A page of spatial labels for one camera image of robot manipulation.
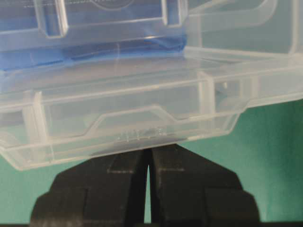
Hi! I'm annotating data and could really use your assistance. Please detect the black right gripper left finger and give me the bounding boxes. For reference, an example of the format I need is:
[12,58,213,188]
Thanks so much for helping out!
[30,151,148,224]

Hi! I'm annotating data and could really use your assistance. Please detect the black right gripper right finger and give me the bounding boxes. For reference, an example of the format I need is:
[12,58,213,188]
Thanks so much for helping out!
[150,144,260,224]

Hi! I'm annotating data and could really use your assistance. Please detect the clear plastic box lid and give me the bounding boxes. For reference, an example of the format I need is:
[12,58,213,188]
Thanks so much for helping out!
[0,0,303,170]

